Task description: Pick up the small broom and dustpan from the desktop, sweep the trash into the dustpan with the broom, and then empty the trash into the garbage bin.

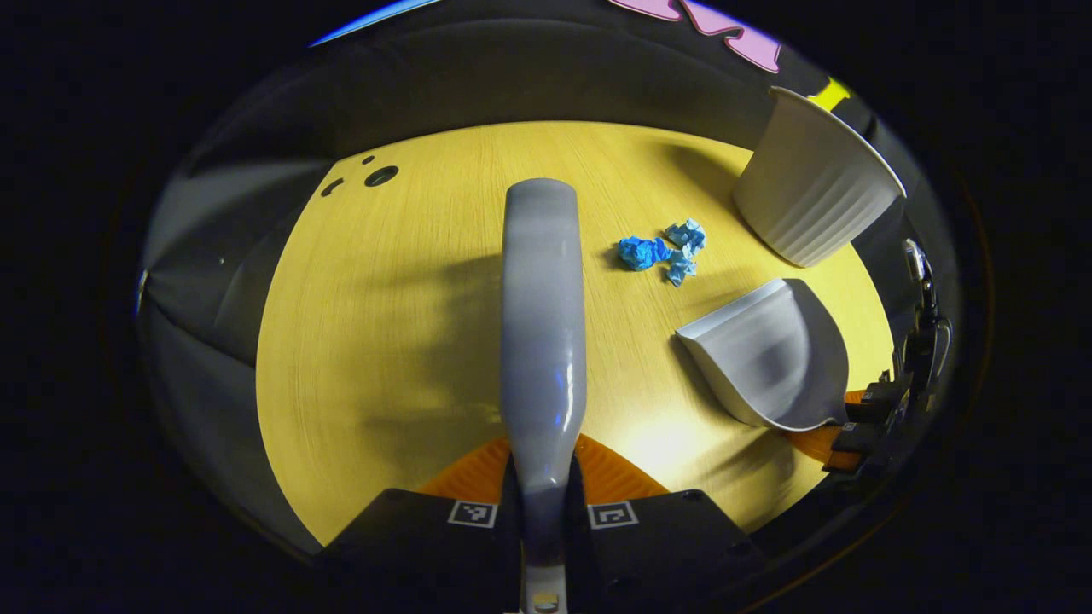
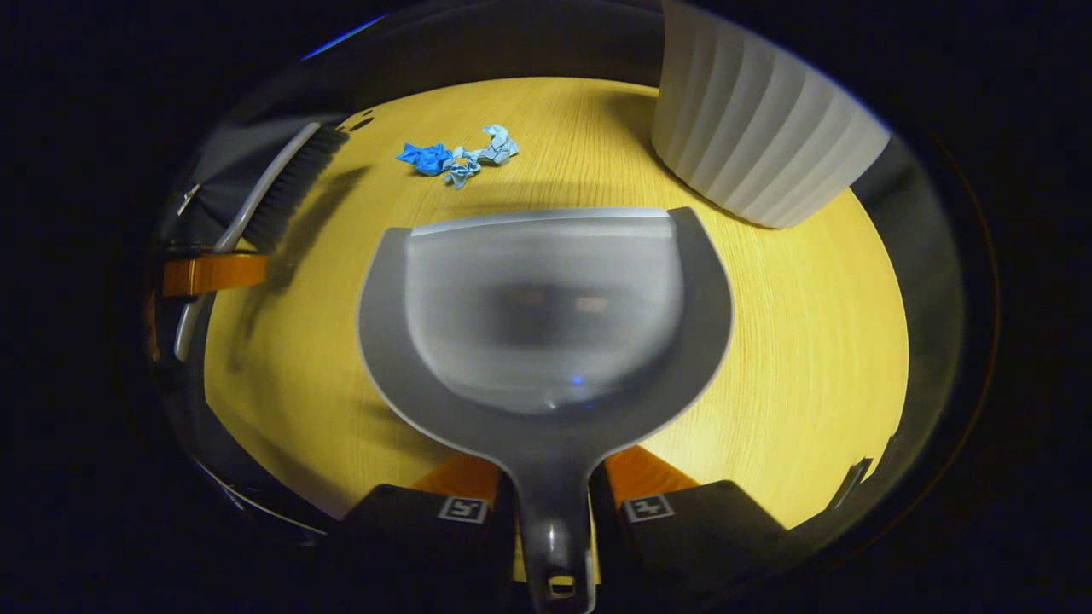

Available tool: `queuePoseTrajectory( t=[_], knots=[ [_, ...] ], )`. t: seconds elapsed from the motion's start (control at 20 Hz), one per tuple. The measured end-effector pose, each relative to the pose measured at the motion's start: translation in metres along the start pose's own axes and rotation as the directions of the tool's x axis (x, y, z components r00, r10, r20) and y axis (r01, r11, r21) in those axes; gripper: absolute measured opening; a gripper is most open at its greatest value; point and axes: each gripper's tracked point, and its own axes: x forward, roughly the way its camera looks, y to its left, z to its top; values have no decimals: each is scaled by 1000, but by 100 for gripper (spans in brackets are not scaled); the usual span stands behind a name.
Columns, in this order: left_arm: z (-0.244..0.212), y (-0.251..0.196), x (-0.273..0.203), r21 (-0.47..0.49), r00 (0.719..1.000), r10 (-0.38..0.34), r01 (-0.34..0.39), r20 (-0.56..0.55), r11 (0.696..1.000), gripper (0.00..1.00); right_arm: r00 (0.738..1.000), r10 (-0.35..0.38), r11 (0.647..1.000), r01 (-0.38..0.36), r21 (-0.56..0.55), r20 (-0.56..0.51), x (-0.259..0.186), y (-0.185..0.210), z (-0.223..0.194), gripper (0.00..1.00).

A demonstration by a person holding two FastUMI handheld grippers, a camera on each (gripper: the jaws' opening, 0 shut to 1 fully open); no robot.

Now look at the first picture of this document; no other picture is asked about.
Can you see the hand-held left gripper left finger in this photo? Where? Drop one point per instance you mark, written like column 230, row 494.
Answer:
column 426, row 537

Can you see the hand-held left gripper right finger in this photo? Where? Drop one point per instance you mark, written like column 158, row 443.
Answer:
column 657, row 537

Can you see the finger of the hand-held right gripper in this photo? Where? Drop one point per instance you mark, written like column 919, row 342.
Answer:
column 840, row 448
column 879, row 402

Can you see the grey dustpan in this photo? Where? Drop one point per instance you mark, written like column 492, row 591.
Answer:
column 768, row 358

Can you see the white ribbed garbage bin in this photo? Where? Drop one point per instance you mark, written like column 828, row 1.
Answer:
column 810, row 196

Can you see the small grey broom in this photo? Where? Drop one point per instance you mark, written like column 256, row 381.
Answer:
column 543, row 341

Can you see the light blue paper scrap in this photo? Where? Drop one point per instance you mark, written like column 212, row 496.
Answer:
column 680, row 270
column 687, row 234

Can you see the dark blue paper scrap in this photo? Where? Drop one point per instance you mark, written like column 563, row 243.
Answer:
column 641, row 253

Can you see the black backdrop cloth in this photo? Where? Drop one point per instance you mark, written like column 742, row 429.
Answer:
column 512, row 77

